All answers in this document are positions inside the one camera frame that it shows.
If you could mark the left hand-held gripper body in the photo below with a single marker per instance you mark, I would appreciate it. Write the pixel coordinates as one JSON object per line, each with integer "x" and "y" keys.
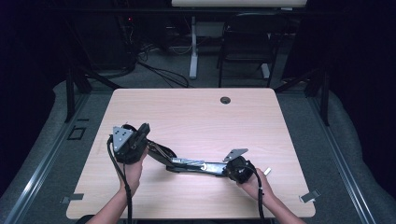
{"x": 127, "y": 146}

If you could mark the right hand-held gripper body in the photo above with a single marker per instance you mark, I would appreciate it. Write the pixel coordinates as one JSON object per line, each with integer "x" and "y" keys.
{"x": 241, "y": 171}

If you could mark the strip of staples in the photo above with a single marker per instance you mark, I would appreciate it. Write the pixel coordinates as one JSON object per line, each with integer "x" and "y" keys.
{"x": 267, "y": 171}

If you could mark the person's right hand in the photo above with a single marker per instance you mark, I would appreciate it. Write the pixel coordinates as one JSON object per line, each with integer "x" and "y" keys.
{"x": 257, "y": 188}

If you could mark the person's left hand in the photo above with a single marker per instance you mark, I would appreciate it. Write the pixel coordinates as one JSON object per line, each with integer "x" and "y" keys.
{"x": 132, "y": 175}

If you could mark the grey tape piece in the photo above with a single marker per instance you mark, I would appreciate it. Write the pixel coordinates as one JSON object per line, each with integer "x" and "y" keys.
{"x": 310, "y": 196}
{"x": 73, "y": 198}

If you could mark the black metal stand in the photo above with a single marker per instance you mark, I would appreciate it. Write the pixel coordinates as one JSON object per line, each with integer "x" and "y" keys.
{"x": 71, "y": 93}
{"x": 323, "y": 96}

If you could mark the white desk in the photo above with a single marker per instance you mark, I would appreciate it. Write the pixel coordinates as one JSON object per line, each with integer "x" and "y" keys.
{"x": 193, "y": 46}

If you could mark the dark equipment rack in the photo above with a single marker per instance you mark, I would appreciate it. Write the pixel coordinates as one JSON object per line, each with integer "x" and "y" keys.
{"x": 106, "y": 40}

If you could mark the black folding chair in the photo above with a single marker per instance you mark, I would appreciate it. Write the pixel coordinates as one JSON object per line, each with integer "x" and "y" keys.
{"x": 249, "y": 40}

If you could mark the metal floor rail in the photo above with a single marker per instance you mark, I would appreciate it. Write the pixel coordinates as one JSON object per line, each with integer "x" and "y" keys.
{"x": 46, "y": 161}
{"x": 339, "y": 161}

